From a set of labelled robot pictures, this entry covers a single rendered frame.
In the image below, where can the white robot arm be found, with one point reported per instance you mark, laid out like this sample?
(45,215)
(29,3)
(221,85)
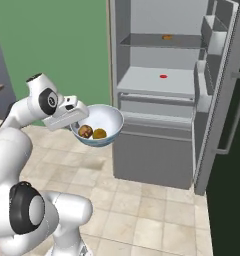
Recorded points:
(12,160)

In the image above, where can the white bowl with blue outside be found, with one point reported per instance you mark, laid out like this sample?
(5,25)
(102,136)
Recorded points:
(105,121)

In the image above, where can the grey fridge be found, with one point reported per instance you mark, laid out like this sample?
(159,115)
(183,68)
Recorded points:
(155,90)

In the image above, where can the grey fridge drawer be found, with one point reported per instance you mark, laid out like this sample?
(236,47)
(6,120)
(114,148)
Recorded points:
(153,156)

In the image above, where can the small red food item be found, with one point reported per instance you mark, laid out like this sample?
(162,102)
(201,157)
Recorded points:
(163,76)

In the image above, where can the brown chicken drumstick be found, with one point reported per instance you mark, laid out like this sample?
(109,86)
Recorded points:
(85,131)

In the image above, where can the grey fridge door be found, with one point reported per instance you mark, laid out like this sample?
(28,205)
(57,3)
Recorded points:
(215,93)

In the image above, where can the yellow lemon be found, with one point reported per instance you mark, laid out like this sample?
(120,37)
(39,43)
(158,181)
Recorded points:
(99,133)

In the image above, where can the small orange food item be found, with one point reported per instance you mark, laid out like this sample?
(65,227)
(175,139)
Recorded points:
(167,37)

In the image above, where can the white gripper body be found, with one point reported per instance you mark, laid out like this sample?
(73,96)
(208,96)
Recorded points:
(63,116)

